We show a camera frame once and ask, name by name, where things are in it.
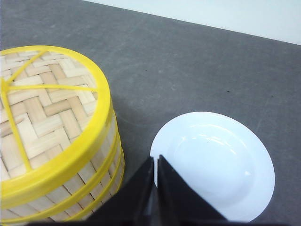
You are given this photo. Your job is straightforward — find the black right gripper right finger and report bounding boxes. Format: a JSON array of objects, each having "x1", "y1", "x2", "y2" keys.
[{"x1": 157, "y1": 155, "x2": 229, "y2": 226}]

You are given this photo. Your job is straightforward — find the front bamboo steamer basket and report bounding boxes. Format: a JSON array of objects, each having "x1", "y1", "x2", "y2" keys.
[{"x1": 70, "y1": 150, "x2": 125, "y2": 222}]

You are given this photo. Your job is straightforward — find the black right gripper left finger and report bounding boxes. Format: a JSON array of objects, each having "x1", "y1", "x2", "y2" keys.
[{"x1": 86, "y1": 156, "x2": 159, "y2": 226}]

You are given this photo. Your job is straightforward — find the bamboo steamer basket one bun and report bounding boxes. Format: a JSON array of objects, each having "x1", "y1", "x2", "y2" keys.
[{"x1": 1, "y1": 110, "x2": 124, "y2": 222}]

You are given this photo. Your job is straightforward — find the white ceramic plate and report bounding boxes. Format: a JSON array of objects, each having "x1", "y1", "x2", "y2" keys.
[{"x1": 150, "y1": 112, "x2": 275, "y2": 222}]

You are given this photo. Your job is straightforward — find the woven bamboo steamer lid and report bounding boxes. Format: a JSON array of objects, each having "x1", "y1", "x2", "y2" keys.
[{"x1": 0, "y1": 45, "x2": 111, "y2": 203}]

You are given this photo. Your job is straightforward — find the bamboo steamer basket two buns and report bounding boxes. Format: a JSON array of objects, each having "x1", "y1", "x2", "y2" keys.
[{"x1": 47, "y1": 138, "x2": 125, "y2": 221}]

